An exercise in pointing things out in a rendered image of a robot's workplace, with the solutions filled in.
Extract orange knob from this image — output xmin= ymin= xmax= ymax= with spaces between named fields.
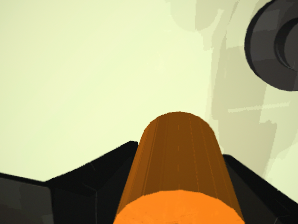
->
xmin=113 ymin=111 xmax=245 ymax=224

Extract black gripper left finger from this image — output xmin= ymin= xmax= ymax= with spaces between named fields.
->
xmin=0 ymin=141 xmax=138 ymax=224

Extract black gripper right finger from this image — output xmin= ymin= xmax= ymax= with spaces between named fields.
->
xmin=222 ymin=154 xmax=298 ymax=224

